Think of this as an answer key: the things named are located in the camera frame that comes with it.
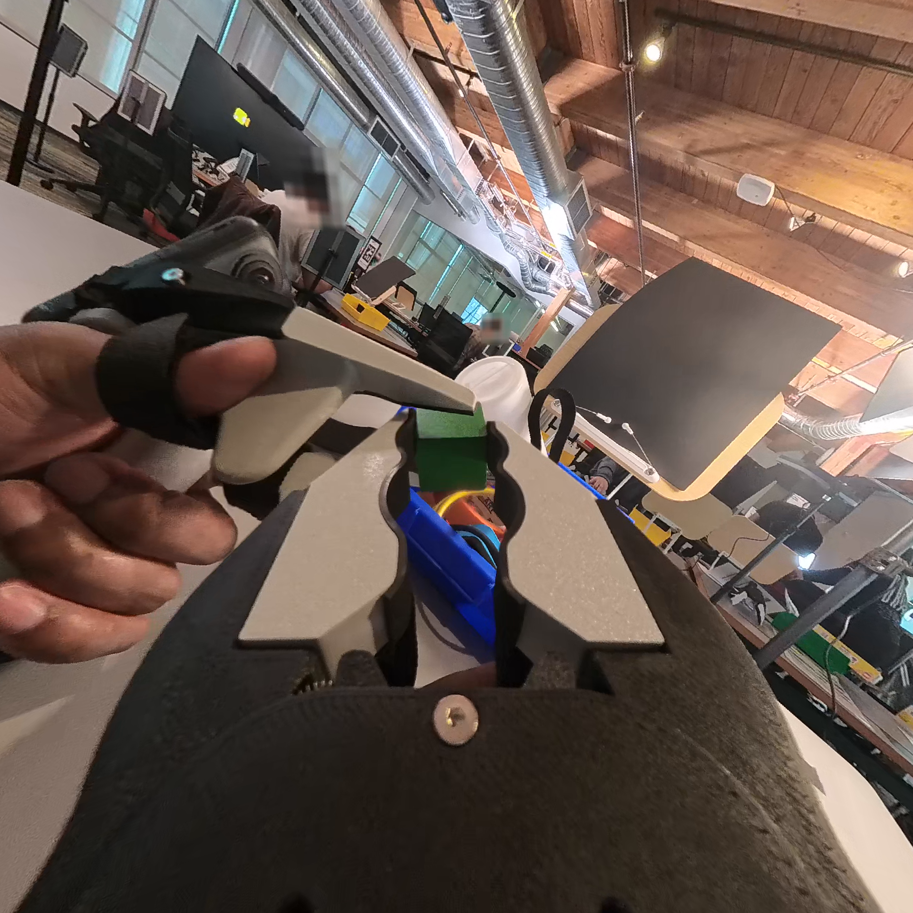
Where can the black computer monitor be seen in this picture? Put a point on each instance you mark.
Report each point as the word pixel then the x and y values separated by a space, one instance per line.
pixel 228 107

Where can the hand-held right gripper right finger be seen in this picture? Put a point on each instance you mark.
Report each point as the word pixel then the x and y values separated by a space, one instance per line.
pixel 578 578

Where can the green and yellow box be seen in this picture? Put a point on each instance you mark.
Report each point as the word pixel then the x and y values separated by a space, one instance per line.
pixel 813 642

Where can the light blue foam piece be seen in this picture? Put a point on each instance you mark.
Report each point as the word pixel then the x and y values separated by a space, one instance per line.
pixel 481 542

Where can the green foam cube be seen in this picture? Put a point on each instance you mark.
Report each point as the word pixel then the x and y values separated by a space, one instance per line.
pixel 449 453

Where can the long wooden table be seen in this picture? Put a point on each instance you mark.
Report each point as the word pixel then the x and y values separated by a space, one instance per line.
pixel 856 706

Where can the white plastic bottle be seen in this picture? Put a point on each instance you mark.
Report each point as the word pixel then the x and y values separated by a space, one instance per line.
pixel 496 392

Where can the white metal stand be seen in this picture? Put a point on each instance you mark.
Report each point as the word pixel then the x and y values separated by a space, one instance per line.
pixel 620 446

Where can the large blue plastic bin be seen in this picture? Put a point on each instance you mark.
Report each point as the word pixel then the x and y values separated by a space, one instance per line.
pixel 442 556

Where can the open laptop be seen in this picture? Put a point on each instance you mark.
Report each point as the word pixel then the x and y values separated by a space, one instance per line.
pixel 385 274

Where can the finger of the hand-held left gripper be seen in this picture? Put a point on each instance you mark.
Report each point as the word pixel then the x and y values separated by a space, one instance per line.
pixel 321 371
pixel 307 472

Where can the black metal stand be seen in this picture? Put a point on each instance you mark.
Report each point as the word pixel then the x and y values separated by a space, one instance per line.
pixel 834 599

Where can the orange tape roll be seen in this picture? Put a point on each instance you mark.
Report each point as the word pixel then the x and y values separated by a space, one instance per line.
pixel 485 513

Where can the yellow storage bin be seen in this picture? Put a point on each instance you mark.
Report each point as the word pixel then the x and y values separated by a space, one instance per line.
pixel 650 526
pixel 365 312

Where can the metal air duct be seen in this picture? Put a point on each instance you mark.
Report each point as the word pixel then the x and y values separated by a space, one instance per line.
pixel 513 107
pixel 371 71

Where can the person's left hand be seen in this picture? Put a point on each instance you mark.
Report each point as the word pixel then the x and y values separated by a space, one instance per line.
pixel 71 542

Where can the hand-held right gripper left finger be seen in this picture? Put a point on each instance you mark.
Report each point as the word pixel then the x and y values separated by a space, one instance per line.
pixel 335 570

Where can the dark panel with wooden edge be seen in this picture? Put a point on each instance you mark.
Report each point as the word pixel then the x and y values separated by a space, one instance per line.
pixel 685 371

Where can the white ceiling access point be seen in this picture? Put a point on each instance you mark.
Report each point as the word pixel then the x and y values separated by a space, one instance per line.
pixel 756 189

